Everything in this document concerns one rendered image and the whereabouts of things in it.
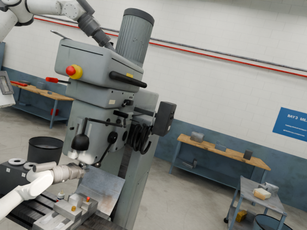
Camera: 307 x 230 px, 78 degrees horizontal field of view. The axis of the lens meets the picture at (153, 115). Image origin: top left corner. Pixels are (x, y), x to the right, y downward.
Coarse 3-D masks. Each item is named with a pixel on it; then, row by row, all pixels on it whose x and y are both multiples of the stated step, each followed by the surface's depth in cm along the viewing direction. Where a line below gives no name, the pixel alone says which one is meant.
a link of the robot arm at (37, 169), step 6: (48, 162) 91; (54, 162) 93; (36, 168) 85; (42, 168) 87; (48, 168) 90; (54, 168) 92; (30, 174) 88; (36, 174) 86; (54, 174) 91; (60, 174) 93; (30, 180) 87; (54, 180) 91; (60, 180) 93
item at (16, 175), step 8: (16, 160) 120; (24, 160) 122; (0, 168) 114; (8, 168) 113; (16, 168) 114; (24, 168) 115; (0, 176) 114; (8, 176) 114; (16, 176) 114; (24, 176) 113; (0, 184) 115; (8, 184) 115; (16, 184) 114; (24, 184) 114; (0, 192) 116; (8, 192) 115; (24, 200) 115
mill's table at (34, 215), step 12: (48, 192) 129; (24, 204) 113; (36, 204) 115; (48, 204) 118; (12, 216) 108; (24, 216) 106; (36, 216) 106; (96, 216) 119; (84, 228) 107; (96, 228) 110; (108, 228) 114; (120, 228) 115
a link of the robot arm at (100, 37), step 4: (92, 20) 90; (96, 20) 93; (88, 24) 90; (92, 24) 90; (96, 24) 91; (100, 24) 94; (84, 28) 91; (88, 28) 90; (92, 28) 91; (96, 28) 92; (84, 32) 93; (88, 32) 92; (92, 32) 93; (96, 32) 93; (100, 32) 92; (104, 32) 93; (88, 36) 94; (92, 36) 94; (96, 36) 92; (100, 36) 93; (104, 36) 93; (108, 36) 94; (96, 40) 96; (100, 40) 93; (104, 40) 92; (108, 40) 93; (100, 44) 96; (104, 44) 93
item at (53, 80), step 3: (48, 78) 79; (51, 78) 80; (54, 78) 82; (57, 78) 84; (48, 81) 80; (51, 81) 81; (54, 81) 82; (57, 81) 84; (60, 81) 86; (63, 81) 88; (66, 81) 90
